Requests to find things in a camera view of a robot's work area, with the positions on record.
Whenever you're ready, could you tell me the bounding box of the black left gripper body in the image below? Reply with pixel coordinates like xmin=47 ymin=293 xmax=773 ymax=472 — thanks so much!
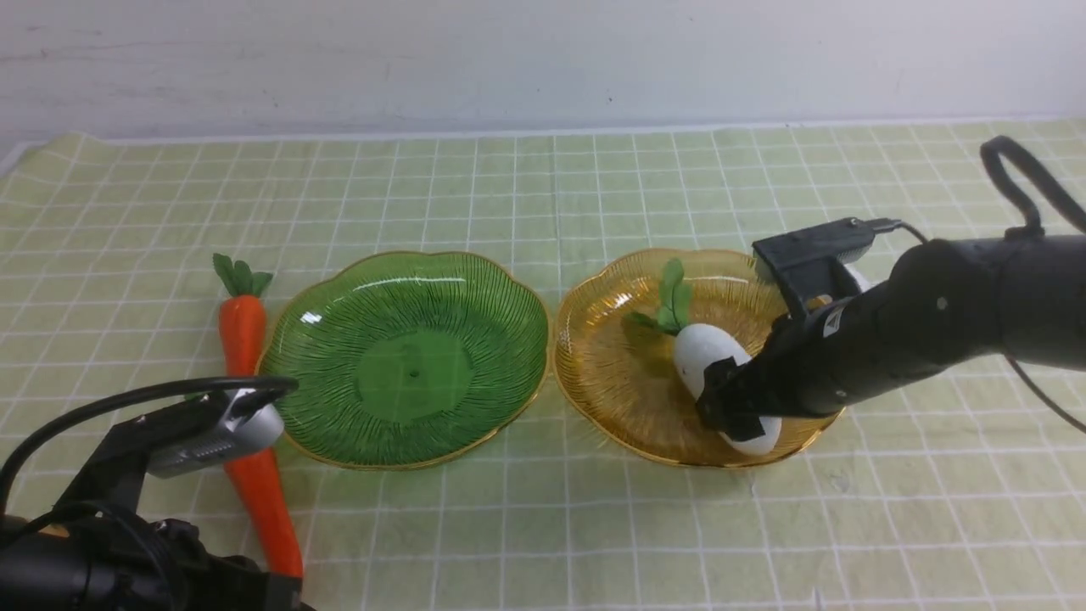
xmin=85 ymin=519 xmax=311 ymax=610

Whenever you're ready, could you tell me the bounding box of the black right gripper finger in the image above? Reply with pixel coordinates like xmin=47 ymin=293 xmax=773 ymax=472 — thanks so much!
xmin=697 ymin=399 xmax=782 ymax=442
xmin=697 ymin=357 xmax=756 ymax=407

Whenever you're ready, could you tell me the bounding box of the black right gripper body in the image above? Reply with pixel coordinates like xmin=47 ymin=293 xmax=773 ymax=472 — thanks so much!
xmin=746 ymin=293 xmax=943 ymax=417

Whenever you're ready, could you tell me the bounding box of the white toy radish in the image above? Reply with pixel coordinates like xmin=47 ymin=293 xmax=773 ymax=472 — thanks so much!
xmin=845 ymin=264 xmax=873 ymax=293
xmin=626 ymin=258 xmax=780 ymax=457

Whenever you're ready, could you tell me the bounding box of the orange toy carrot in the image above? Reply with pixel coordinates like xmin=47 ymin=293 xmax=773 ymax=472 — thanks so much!
xmin=212 ymin=254 xmax=274 ymax=378
xmin=225 ymin=449 xmax=304 ymax=580

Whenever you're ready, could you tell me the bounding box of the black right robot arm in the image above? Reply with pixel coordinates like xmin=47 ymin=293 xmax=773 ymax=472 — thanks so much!
xmin=696 ymin=236 xmax=1085 ymax=440

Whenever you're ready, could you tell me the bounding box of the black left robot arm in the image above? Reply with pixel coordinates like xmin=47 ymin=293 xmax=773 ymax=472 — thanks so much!
xmin=1 ymin=518 xmax=310 ymax=610

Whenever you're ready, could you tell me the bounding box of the amber ribbed plastic plate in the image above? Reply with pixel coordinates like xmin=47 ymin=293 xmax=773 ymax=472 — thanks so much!
xmin=551 ymin=249 xmax=837 ymax=469

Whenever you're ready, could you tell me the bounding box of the green checked tablecloth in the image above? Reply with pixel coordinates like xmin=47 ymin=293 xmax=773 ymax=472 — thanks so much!
xmin=1 ymin=120 xmax=1085 ymax=610

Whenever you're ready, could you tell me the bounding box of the green ribbed plastic plate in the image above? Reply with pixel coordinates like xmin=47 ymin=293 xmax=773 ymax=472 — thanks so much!
xmin=258 ymin=251 xmax=551 ymax=469

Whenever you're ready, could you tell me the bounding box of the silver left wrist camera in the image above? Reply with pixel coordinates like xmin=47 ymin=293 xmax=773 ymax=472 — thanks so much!
xmin=55 ymin=389 xmax=288 ymax=511

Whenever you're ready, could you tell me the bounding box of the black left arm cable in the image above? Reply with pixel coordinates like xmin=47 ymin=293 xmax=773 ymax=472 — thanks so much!
xmin=0 ymin=375 xmax=299 ymax=510

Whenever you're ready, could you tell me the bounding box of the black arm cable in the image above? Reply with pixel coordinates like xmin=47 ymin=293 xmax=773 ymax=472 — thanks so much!
xmin=899 ymin=136 xmax=1086 ymax=434
xmin=0 ymin=375 xmax=299 ymax=510

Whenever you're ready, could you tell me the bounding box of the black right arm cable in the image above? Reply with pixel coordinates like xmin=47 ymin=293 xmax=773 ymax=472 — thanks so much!
xmin=899 ymin=136 xmax=1086 ymax=434

